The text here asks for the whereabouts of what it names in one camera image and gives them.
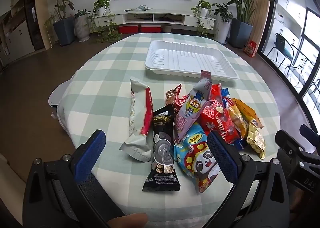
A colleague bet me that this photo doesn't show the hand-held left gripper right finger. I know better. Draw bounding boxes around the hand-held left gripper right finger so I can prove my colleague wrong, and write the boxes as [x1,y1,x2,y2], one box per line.
[207,130,292,228]

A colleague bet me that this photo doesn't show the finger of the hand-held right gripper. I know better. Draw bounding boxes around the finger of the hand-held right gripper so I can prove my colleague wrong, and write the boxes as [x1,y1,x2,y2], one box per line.
[275,130,313,168]
[299,124,320,143]

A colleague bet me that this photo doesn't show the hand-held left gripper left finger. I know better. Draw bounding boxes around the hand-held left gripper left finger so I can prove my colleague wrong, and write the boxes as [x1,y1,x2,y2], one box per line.
[22,129,107,221]

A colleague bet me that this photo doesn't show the blue panda snack packet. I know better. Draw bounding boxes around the blue panda snack packet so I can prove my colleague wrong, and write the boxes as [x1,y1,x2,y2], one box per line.
[174,122,228,193]

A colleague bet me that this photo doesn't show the gold foil packet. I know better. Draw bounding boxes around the gold foil packet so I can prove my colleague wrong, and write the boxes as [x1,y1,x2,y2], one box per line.
[246,122,266,160]

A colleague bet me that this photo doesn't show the large red snack packet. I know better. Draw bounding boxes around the large red snack packet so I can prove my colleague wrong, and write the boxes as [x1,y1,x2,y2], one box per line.
[199,105,242,145]

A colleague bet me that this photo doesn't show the blue and yellow packet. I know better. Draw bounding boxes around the blue and yellow packet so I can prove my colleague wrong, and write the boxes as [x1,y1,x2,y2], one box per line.
[221,87,249,138]

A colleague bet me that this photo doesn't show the pink cartoon snack packet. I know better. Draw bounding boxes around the pink cartoon snack packet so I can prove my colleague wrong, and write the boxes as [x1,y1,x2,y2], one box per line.
[174,70,213,143]

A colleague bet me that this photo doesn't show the black snack packet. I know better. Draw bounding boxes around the black snack packet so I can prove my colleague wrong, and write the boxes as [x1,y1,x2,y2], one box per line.
[142,104,181,192]

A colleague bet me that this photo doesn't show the white red-edged long packet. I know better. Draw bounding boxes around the white red-edged long packet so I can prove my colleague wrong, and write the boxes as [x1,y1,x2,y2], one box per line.
[119,77,154,163]

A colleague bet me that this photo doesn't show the white plastic tray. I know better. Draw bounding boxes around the white plastic tray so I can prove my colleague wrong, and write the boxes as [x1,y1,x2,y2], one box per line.
[145,40,239,81]

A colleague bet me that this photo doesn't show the person's left hand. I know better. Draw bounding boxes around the person's left hand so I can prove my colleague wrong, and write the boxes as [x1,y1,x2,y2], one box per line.
[106,213,148,228]

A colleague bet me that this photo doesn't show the dark blue packet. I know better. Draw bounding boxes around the dark blue packet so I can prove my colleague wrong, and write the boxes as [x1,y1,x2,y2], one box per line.
[231,137,248,150]

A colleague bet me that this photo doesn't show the orange snack packet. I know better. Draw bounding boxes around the orange snack packet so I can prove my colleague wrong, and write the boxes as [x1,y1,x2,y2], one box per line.
[231,98,264,129]

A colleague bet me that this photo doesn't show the slim bright red packet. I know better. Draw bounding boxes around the slim bright red packet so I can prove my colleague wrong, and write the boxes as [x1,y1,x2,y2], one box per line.
[209,83,224,107]

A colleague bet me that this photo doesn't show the red foil packet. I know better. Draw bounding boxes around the red foil packet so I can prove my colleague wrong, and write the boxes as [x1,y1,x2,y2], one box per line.
[175,95,188,113]

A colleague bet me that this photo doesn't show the white round object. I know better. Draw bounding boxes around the white round object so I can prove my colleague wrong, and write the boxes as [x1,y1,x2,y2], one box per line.
[49,80,72,108]

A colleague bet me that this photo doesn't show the black metal balcony table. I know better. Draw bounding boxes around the black metal balcony table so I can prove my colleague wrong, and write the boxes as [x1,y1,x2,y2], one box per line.
[285,43,315,86]

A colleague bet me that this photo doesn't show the green checked tablecloth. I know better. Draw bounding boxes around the green checked tablecloth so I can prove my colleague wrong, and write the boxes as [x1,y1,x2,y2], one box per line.
[57,32,282,228]

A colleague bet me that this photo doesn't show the brown star-patterned packet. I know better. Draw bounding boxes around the brown star-patterned packet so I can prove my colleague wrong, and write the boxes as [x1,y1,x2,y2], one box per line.
[165,83,185,113]

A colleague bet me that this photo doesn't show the beige chair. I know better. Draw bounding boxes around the beige chair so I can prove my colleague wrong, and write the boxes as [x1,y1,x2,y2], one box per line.
[0,153,28,228]

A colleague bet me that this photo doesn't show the red gift bag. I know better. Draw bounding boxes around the red gift bag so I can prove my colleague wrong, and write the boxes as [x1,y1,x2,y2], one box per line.
[244,40,258,58]

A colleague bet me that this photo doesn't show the large-leaved plant in grey-blue pot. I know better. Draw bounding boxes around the large-leaved plant in grey-blue pot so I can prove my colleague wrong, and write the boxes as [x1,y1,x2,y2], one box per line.
[212,0,275,49]

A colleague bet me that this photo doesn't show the black-framed glass sliding door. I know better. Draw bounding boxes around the black-framed glass sliding door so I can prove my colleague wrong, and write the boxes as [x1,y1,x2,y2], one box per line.
[257,0,320,133]

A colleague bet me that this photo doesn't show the plant in tall white pot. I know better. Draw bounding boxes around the plant in tall white pot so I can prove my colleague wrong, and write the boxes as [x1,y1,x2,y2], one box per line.
[212,3,234,45]

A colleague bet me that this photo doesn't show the white balcony cabinet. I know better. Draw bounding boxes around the white balcony cabinet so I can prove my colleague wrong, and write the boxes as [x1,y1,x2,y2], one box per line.
[275,0,308,43]

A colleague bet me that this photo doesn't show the plant in white ribbed pot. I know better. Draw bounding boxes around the plant in white ribbed pot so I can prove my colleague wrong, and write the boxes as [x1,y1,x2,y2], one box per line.
[74,9,91,42]

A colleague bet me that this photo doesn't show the potted tree in grey-blue pot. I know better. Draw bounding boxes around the potted tree in grey-blue pot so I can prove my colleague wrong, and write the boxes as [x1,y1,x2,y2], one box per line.
[40,0,75,46]

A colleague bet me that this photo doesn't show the red storage box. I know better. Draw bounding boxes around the red storage box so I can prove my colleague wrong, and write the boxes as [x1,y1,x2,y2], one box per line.
[119,25,139,34]
[140,24,161,33]

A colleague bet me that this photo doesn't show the white storage cabinet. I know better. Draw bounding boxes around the white storage cabinet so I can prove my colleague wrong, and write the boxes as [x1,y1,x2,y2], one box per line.
[0,20,35,66]

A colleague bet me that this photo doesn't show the white television cabinet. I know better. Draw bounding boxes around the white television cabinet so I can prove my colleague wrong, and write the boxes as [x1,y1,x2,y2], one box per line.
[89,9,217,33]

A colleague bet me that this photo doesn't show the trailing ivy plant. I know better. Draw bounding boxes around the trailing ivy plant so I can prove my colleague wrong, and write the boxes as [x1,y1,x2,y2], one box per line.
[191,0,215,37]

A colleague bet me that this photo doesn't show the trailing pothos plant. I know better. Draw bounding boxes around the trailing pothos plant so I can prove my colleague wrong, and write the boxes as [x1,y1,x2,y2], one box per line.
[89,0,120,43]

